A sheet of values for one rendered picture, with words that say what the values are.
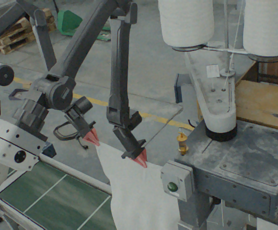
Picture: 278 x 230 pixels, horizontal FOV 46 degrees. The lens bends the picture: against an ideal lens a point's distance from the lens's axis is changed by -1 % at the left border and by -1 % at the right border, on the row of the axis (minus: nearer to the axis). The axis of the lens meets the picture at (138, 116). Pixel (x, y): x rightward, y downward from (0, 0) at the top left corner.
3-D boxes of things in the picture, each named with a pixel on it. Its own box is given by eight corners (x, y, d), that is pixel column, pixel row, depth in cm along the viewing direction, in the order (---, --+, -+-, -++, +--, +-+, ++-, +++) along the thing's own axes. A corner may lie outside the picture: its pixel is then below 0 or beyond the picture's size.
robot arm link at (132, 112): (104, 111, 123) (122, 116, 119) (122, 95, 130) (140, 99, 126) (110, 135, 130) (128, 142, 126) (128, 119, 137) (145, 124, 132)
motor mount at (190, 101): (182, 120, 135) (178, 86, 126) (190, 111, 139) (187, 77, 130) (250, 138, 119) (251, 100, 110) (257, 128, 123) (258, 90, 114)
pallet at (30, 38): (-18, 49, 630) (-21, 42, 622) (32, 26, 700) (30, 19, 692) (5, 55, 580) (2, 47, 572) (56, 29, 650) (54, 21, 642)
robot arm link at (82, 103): (53, 102, 149) (58, 101, 141) (73, 87, 153) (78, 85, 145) (70, 123, 152) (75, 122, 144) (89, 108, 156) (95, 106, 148)
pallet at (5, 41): (-20, 42, 621) (-24, 35, 613) (30, 19, 694) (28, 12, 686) (4, 47, 573) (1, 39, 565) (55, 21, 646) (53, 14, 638)
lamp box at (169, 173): (163, 192, 93) (159, 169, 88) (172, 182, 96) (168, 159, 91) (187, 202, 89) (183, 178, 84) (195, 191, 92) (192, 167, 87)
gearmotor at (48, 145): (22, 154, 283) (16, 141, 275) (35, 143, 292) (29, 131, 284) (44, 165, 266) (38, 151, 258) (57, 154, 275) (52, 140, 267)
